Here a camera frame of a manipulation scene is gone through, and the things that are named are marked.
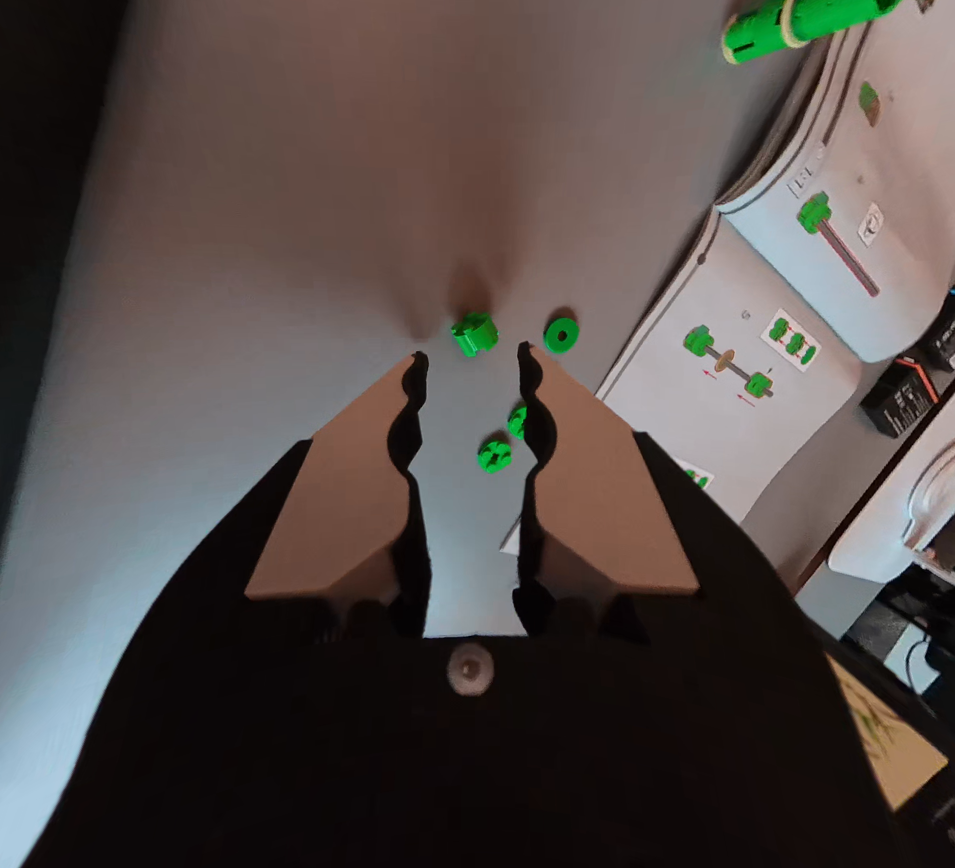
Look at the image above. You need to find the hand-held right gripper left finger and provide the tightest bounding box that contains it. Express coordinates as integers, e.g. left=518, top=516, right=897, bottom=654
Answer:
left=245, top=352, right=432, bottom=638

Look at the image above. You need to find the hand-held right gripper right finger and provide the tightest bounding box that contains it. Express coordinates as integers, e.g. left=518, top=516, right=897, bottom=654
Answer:
left=512, top=341, right=702, bottom=638

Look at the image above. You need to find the green toy bamboo stalk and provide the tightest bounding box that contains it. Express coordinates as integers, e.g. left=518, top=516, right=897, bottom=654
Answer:
left=721, top=0, right=917, bottom=66

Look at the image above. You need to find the white instruction booklet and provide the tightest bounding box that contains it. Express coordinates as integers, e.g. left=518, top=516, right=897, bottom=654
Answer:
left=500, top=0, right=955, bottom=556

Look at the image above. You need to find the white rounded stand base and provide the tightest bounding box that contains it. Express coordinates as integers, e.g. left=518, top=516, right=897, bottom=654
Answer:
left=827, top=420, right=955, bottom=585

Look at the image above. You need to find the black battery orange stripe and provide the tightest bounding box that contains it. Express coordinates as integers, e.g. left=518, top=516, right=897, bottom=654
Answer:
left=859, top=353, right=943, bottom=440

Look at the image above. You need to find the large black bamboo set box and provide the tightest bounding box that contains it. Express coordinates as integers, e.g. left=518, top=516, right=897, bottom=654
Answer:
left=824, top=648, right=955, bottom=817

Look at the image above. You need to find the black battery blue stripe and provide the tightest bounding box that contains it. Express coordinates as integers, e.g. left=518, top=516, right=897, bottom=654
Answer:
left=924, top=289, right=955, bottom=373

